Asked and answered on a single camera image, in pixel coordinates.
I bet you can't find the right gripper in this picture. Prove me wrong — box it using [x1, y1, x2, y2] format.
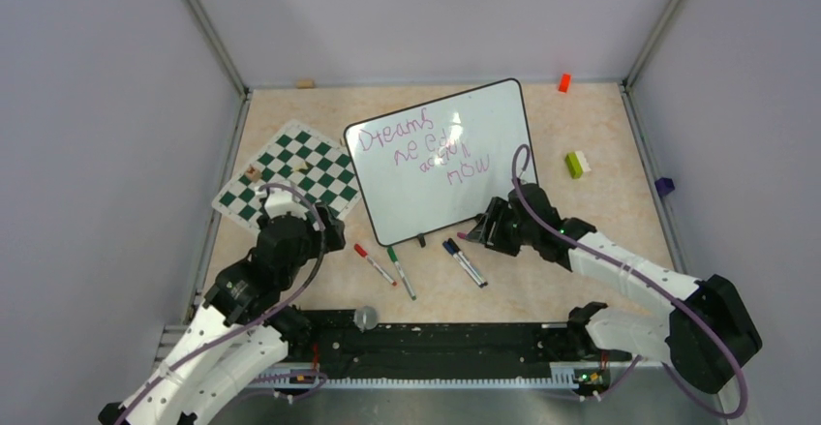
[468, 197, 538, 257]

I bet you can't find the whiteboard with black frame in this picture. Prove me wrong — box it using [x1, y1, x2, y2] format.
[343, 78, 532, 246]

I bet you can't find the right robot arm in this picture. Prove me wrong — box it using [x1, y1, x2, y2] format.
[463, 184, 763, 394]

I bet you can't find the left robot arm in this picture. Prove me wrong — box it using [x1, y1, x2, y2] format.
[98, 202, 346, 424]

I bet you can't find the whiteboard metal stand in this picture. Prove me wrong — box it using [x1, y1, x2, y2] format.
[411, 213, 488, 248]

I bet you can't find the red whiteboard marker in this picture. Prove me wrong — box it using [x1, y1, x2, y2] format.
[353, 244, 398, 287]

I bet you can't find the blue whiteboard marker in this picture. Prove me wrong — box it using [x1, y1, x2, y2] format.
[442, 241, 483, 288]

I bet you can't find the black whiteboard marker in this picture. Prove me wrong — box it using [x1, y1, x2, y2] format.
[447, 238, 488, 288]

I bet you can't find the green whiteboard marker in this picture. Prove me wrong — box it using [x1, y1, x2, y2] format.
[386, 246, 417, 301]

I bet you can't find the grey round knob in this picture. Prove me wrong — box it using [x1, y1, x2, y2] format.
[353, 306, 379, 332]

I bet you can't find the green white chessboard mat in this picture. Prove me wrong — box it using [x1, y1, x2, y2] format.
[211, 120, 362, 234]

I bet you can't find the green white toy block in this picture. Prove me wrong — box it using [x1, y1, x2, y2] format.
[564, 150, 592, 179]

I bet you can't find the wooden chess piece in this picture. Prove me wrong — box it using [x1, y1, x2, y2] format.
[245, 167, 261, 183]

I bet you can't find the wooden cork piece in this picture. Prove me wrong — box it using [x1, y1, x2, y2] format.
[295, 79, 316, 89]

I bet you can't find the orange toy block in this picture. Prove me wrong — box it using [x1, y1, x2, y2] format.
[558, 74, 572, 94]

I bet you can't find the purple object at edge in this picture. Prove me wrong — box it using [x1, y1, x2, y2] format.
[654, 177, 676, 197]

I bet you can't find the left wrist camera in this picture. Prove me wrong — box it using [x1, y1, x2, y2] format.
[256, 186, 308, 220]

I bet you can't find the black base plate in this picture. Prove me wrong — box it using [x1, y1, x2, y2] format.
[273, 308, 632, 380]

